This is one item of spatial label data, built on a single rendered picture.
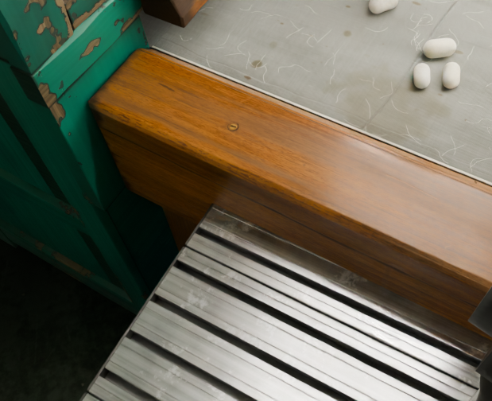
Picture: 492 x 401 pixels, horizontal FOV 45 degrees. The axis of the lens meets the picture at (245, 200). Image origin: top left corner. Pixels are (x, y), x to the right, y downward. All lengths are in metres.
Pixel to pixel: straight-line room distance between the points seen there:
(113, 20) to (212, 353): 0.37
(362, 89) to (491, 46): 0.16
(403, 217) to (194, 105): 0.25
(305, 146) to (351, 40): 0.18
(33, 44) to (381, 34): 0.39
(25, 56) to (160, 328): 0.30
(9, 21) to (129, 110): 0.16
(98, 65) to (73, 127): 0.07
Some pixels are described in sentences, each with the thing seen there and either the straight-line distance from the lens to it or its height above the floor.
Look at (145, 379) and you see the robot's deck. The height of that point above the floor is 0.67.
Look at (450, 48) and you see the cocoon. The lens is 0.72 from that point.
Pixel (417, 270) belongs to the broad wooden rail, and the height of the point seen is 0.74.
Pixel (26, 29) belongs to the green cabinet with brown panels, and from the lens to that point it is 0.59.
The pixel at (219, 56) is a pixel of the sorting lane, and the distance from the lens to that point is 0.73.
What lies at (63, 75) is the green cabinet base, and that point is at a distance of 0.65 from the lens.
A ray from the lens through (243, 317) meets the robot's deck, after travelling 0.62.
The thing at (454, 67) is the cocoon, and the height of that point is 0.76.
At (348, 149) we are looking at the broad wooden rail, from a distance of 0.60.
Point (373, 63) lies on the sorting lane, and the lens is 0.71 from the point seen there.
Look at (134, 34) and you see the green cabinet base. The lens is 0.72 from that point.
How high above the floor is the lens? 1.25
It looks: 58 degrees down
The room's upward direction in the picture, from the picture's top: 8 degrees counter-clockwise
